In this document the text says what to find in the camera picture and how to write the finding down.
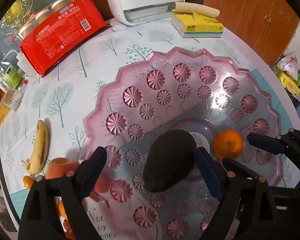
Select small tangerine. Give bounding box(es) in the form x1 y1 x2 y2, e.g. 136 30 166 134
23 176 34 190

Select red yellow apple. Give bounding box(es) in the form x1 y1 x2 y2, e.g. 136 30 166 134
45 157 79 179

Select dark green avocado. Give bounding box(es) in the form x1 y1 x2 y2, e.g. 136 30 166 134
143 129 197 192

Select yellow banana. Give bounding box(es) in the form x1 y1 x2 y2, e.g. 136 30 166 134
21 120 49 176

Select small dark red plum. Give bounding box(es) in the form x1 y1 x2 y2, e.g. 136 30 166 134
63 219 76 240

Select small red fruit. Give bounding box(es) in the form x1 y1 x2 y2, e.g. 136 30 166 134
94 172 113 193

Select bags on floor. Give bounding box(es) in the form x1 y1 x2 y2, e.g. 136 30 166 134
273 51 300 102

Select pink glass fruit bowl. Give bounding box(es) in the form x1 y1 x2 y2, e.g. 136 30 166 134
84 48 283 239

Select yellow flat box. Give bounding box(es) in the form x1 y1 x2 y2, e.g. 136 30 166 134
0 103 10 126

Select tree print tablecloth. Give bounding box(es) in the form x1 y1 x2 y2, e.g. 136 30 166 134
0 19 300 222

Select clear drinking glass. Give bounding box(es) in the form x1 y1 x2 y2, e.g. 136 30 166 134
1 89 23 111

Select brown wooden cabinet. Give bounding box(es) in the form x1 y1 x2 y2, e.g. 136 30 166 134
203 0 299 66

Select clear bottle green label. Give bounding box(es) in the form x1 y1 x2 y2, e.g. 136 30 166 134
0 61 24 93

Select yellow tissue pack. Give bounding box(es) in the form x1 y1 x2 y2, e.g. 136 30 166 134
171 2 224 38

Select red snack package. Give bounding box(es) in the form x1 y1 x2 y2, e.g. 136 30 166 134
13 0 109 76

